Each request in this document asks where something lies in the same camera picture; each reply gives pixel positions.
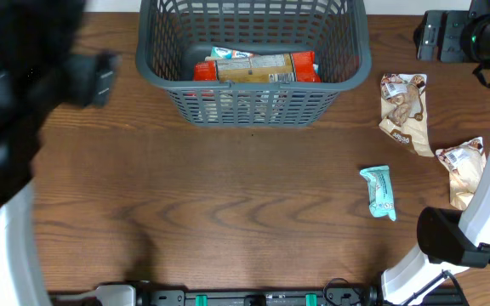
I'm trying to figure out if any beige cookie bag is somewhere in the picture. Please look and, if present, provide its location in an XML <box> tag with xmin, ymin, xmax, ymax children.
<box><xmin>379</xmin><ymin>73</ymin><xmax>434</xmax><ymax>157</ymax></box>

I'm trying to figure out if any Kleenex tissue multipack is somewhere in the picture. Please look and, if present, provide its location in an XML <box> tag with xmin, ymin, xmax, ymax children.
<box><xmin>204</xmin><ymin>46</ymin><xmax>321</xmax><ymax>73</ymax></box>

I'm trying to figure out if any orange cookie package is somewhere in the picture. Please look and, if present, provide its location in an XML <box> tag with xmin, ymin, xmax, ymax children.
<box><xmin>193</xmin><ymin>51</ymin><xmax>321</xmax><ymax>83</ymax></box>

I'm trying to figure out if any teal snack wrapper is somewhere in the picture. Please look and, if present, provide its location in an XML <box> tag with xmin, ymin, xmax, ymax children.
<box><xmin>359</xmin><ymin>165</ymin><xmax>396</xmax><ymax>221</ymax></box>

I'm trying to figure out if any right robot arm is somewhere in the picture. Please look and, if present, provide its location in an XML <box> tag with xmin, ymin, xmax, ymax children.
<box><xmin>361</xmin><ymin>1</ymin><xmax>490</xmax><ymax>305</ymax></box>

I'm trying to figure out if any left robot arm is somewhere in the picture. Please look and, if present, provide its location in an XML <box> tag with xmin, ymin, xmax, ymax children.
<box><xmin>0</xmin><ymin>0</ymin><xmax>119</xmax><ymax>305</ymax></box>

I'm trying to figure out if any grey plastic basket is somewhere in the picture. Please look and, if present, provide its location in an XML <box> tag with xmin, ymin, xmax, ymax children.
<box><xmin>136</xmin><ymin>0</ymin><xmax>372</xmax><ymax>127</ymax></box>

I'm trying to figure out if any beige snack bag far right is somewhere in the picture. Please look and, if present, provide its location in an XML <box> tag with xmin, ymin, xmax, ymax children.
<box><xmin>436</xmin><ymin>137</ymin><xmax>487</xmax><ymax>211</ymax></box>

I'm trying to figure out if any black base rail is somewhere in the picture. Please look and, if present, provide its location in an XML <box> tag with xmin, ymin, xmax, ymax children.
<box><xmin>48</xmin><ymin>284</ymin><xmax>470</xmax><ymax>306</ymax></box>

